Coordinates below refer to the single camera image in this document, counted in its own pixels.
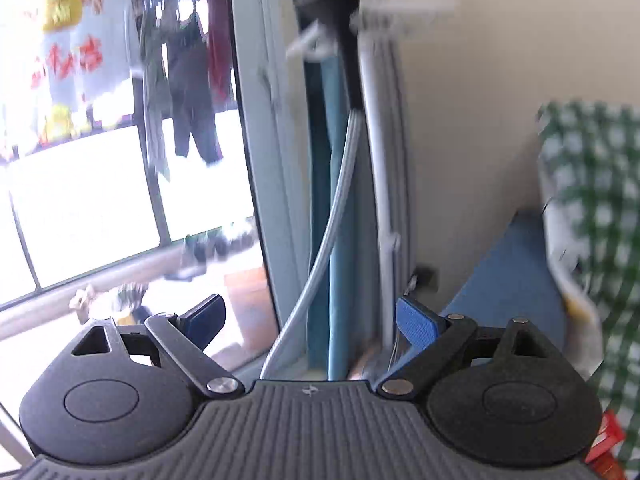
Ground red hanging garment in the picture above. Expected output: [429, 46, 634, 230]
[206, 0, 237, 112]

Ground grey hanging garment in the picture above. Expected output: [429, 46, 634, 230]
[131, 0, 173, 183]

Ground pale blue printed garment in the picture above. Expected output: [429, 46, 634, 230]
[27, 0, 138, 137]

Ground red white snack packet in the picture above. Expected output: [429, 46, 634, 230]
[584, 409, 627, 480]

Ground white cloth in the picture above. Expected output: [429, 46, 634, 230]
[541, 195, 604, 367]

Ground black hanging strap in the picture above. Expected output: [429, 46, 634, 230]
[294, 0, 367, 112]

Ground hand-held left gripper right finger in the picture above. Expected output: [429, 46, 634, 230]
[375, 295, 567, 401]

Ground balcony railing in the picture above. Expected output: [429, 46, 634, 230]
[0, 125, 268, 343]

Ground grey window frame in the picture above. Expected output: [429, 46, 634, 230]
[224, 0, 313, 376]

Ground dark hanging clothes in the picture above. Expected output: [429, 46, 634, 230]
[164, 0, 224, 167]

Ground white pole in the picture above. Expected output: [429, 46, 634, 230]
[356, 35, 402, 321]

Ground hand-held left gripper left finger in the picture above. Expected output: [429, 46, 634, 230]
[69, 293, 246, 403]

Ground teal curtain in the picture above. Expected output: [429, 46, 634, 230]
[286, 0, 368, 382]

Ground dark shoes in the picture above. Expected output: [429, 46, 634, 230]
[164, 219, 257, 282]

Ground green checked cloth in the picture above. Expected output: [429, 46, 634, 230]
[536, 100, 640, 472]

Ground grey hose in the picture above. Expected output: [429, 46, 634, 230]
[259, 109, 364, 382]

